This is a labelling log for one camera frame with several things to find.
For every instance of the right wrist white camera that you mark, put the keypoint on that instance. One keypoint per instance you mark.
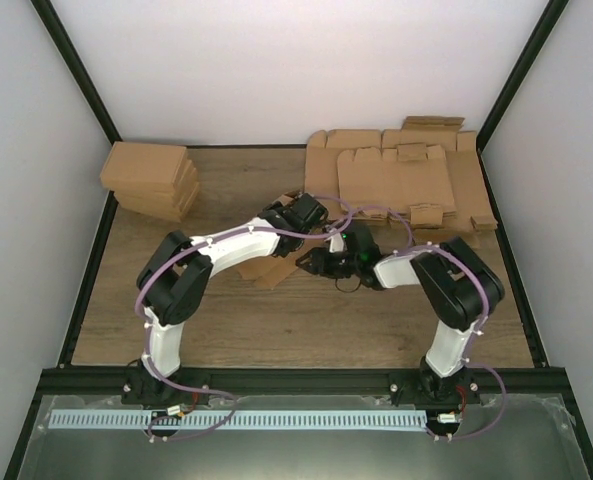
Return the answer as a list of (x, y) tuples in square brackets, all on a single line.
[(336, 241)]

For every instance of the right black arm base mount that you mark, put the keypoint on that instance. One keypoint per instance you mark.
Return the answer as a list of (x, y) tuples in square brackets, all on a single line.
[(424, 389)]

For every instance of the folded cardboard box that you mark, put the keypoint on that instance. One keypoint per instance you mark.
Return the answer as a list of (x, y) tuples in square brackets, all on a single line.
[(160, 201), (161, 213), (143, 166), (173, 190), (186, 186)]

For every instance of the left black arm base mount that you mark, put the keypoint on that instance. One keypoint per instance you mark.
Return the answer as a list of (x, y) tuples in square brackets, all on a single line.
[(147, 391)]

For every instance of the brown cardboard box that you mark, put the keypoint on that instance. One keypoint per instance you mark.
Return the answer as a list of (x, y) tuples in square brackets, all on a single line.
[(266, 272)]

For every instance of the light blue slotted cable duct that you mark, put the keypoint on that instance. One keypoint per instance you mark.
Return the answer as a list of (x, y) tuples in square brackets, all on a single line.
[(253, 420)]

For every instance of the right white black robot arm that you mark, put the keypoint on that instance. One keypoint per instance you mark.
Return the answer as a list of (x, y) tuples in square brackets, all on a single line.
[(461, 289)]

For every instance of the black aluminium frame rail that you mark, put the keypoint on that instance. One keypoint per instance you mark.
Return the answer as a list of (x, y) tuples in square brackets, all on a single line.
[(240, 382)]

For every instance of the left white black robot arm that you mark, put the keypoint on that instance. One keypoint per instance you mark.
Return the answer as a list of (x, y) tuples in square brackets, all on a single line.
[(173, 282)]

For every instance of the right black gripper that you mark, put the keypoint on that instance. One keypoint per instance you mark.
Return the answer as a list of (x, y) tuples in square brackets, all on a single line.
[(320, 264)]

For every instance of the pile of flat cardboard blanks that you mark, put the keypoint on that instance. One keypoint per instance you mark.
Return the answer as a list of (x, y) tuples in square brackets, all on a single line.
[(425, 174)]

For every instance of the top folded cardboard box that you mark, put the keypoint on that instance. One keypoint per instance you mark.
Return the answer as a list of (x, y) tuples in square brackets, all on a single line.
[(143, 166)]

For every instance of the bottom folded cardboard box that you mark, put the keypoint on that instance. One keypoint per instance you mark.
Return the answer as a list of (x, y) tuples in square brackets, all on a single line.
[(161, 213)]

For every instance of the right black corner frame post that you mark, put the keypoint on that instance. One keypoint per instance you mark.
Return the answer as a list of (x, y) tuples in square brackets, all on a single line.
[(537, 39)]

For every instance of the black corner frame post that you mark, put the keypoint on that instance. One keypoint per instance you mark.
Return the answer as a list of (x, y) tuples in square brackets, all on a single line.
[(537, 39), (68, 52)]

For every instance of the left black corner frame post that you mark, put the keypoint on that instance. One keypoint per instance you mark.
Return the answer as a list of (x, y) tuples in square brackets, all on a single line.
[(68, 52)]

